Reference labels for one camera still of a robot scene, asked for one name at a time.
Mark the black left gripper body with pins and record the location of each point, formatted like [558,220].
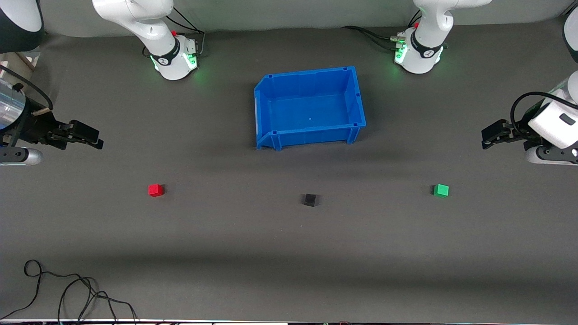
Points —
[517,133]

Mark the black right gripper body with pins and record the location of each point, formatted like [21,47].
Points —
[37,127]

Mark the small green cube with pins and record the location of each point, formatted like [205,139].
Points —
[441,190]

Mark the small red cube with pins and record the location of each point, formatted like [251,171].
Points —
[155,190]

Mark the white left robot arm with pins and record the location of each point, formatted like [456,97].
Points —
[420,52]

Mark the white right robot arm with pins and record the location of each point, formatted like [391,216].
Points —
[174,56]

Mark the small black cube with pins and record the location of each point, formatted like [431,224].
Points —
[310,200]

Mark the beige plastic crate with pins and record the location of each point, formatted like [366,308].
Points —
[22,58]

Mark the blue plastic storage bin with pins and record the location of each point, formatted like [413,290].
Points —
[311,113]

